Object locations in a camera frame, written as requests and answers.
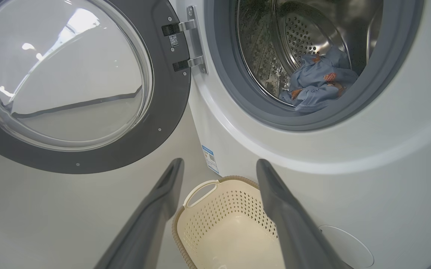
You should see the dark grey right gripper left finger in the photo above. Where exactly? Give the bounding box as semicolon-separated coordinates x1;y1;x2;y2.
94;158;185;269

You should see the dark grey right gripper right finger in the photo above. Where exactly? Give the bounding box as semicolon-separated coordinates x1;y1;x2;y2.
256;159;352;269

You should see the black round glass washer door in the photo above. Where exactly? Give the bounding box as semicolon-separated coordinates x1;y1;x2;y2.
0;0;191;174

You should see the blue garment with orange print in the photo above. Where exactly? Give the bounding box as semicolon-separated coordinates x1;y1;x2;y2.
289;47;359;90
280;80;347;114

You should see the cream perforated laundry basket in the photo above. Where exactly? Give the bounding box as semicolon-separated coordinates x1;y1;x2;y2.
172;176;287;269

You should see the white front-load washing machine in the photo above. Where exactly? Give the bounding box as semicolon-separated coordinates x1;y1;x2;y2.
169;0;431;269

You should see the metal door hinge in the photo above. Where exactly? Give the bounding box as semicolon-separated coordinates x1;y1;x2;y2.
162;6;207;74

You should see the round white filter cover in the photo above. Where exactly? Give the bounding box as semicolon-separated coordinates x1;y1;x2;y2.
318;225;375;269

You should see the blue energy label sticker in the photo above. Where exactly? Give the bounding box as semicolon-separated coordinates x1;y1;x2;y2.
201;145;219;174

